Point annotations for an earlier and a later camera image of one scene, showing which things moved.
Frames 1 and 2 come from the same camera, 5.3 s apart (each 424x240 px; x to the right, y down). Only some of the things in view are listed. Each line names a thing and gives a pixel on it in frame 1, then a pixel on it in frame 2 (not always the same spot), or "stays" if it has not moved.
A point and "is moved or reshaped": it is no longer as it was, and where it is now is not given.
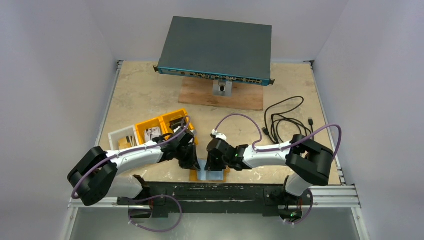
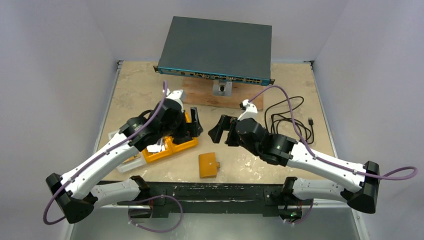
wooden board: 199,91 stays
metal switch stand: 222,90 stays
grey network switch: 229,51 stays
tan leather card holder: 214,176 is moved or reshaped
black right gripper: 215,158 to 230,131
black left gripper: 192,163 to 182,132
